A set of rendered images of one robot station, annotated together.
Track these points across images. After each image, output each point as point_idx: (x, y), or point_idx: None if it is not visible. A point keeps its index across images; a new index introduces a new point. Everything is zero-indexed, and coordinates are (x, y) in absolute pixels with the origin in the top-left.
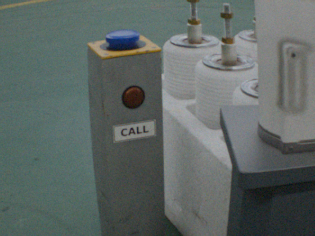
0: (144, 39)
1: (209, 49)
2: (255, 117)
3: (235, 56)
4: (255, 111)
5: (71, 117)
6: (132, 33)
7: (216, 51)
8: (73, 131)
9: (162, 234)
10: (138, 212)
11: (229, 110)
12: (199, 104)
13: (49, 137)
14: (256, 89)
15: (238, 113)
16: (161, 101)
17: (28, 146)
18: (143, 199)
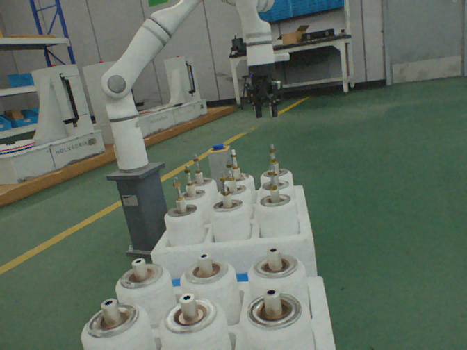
0: (220, 150)
1: (262, 176)
2: (152, 164)
3: (233, 175)
4: (155, 164)
5: (406, 221)
6: (215, 145)
7: (261, 178)
8: (381, 221)
9: None
10: None
11: (160, 162)
12: None
13: (374, 215)
14: (203, 180)
15: (157, 163)
16: (210, 169)
17: (363, 210)
18: None
